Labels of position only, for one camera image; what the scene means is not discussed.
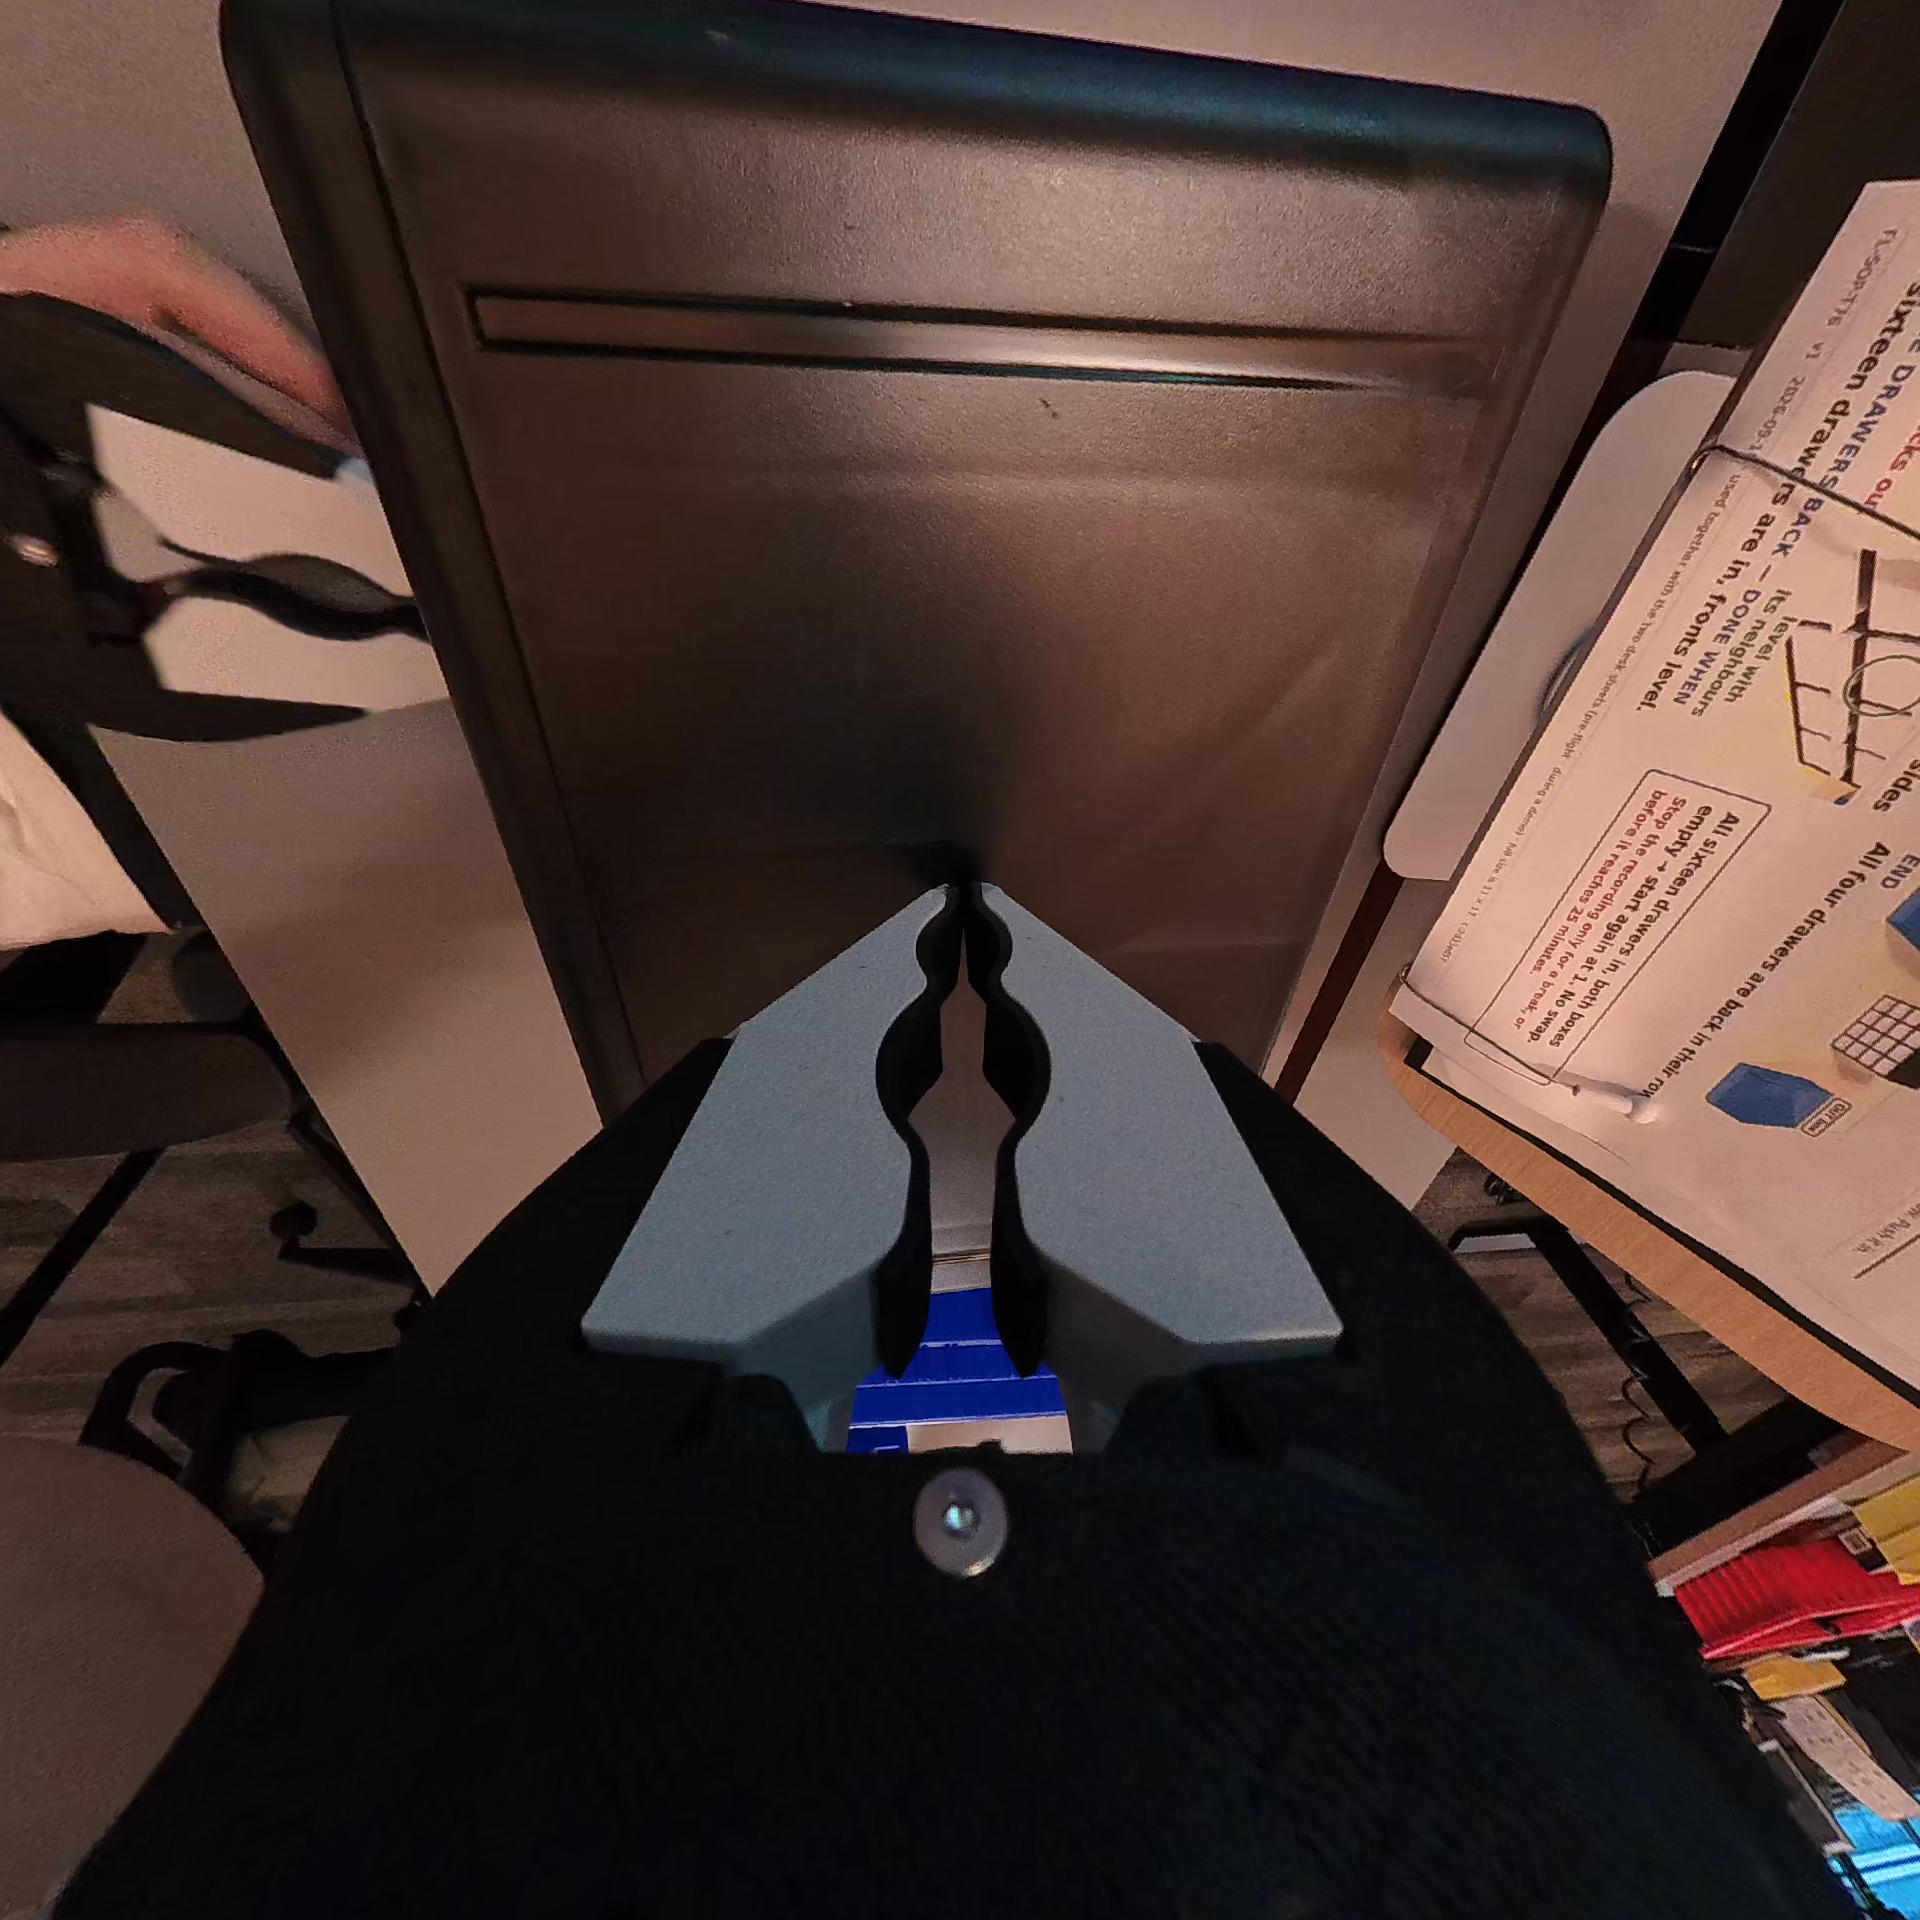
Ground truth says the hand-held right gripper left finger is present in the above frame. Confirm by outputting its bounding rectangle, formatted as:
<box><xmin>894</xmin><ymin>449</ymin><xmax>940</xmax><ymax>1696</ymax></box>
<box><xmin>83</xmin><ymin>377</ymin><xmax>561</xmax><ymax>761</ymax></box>
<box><xmin>582</xmin><ymin>882</ymin><xmax>963</xmax><ymax>1454</ymax></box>

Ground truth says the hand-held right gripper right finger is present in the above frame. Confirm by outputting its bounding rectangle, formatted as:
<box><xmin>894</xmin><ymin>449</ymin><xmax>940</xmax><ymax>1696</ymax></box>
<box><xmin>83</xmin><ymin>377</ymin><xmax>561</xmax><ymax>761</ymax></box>
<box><xmin>966</xmin><ymin>882</ymin><xmax>1345</xmax><ymax>1454</ymax></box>

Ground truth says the black metal drawer cabinet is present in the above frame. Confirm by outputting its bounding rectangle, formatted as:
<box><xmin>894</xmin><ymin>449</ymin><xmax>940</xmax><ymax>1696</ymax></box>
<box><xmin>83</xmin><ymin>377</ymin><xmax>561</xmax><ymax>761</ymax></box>
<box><xmin>220</xmin><ymin>0</ymin><xmax>1616</xmax><ymax>1150</ymax></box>

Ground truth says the black desk leg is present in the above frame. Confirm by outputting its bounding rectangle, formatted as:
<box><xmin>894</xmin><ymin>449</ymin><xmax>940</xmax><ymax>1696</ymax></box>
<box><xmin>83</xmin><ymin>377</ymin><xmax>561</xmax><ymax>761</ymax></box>
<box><xmin>1451</xmin><ymin>1217</ymin><xmax>1743</xmax><ymax>1502</ymax></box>

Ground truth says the person's left hand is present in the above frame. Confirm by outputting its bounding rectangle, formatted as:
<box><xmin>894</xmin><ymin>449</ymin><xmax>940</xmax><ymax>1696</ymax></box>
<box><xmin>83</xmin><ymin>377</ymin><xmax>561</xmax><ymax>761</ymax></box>
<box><xmin>0</xmin><ymin>222</ymin><xmax>366</xmax><ymax>456</ymax></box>

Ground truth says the blue plastic drawer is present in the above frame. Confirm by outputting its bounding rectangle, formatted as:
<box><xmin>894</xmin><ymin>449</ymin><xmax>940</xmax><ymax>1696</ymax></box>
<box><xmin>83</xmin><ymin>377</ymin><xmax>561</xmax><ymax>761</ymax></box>
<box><xmin>844</xmin><ymin>1288</ymin><xmax>1076</xmax><ymax>1456</ymax></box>

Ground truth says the black office chair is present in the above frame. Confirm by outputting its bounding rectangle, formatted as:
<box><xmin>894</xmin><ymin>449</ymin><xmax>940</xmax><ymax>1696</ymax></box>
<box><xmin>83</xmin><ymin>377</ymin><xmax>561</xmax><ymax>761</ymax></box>
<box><xmin>0</xmin><ymin>922</ymin><xmax>430</xmax><ymax>1519</ymax></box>

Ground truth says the wooden board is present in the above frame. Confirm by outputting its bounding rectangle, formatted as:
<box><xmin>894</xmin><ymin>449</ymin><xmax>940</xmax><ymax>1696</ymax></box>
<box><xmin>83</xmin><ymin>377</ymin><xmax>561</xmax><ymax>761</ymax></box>
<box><xmin>1376</xmin><ymin>977</ymin><xmax>1920</xmax><ymax>1454</ymax></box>

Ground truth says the printed instruction sheet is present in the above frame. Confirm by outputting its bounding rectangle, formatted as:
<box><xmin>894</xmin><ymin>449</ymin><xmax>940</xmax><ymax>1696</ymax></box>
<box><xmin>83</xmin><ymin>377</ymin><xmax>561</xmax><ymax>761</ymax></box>
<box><xmin>1393</xmin><ymin>177</ymin><xmax>1920</xmax><ymax>1398</ymax></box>

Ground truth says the white rounded panel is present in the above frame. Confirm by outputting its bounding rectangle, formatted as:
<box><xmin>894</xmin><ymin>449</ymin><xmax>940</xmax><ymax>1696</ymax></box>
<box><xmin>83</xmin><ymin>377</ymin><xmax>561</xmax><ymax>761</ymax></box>
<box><xmin>1382</xmin><ymin>368</ymin><xmax>1759</xmax><ymax>888</ymax></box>

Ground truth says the grey round seat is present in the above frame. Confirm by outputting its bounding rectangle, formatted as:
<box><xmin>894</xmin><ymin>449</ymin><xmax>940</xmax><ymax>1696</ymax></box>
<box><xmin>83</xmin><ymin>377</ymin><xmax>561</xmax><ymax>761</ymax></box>
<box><xmin>0</xmin><ymin>1438</ymin><xmax>271</xmax><ymax>1920</ymax></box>

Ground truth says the black elastic band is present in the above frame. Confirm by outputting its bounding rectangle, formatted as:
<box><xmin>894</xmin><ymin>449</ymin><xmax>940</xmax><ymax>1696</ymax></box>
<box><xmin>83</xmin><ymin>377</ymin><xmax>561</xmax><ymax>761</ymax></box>
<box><xmin>1687</xmin><ymin>445</ymin><xmax>1920</xmax><ymax>545</ymax></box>

